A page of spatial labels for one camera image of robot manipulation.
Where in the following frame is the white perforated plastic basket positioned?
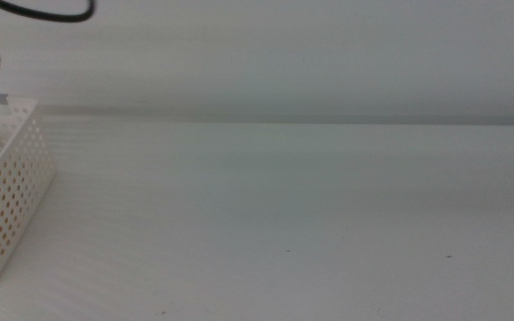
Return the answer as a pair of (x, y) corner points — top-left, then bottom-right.
(0, 95), (57, 289)

